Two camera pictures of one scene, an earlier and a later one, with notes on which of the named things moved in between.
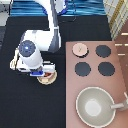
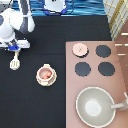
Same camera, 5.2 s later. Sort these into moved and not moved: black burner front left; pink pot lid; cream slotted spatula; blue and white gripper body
Moved: blue and white gripper body
Not moved: cream slotted spatula; pink pot lid; black burner front left
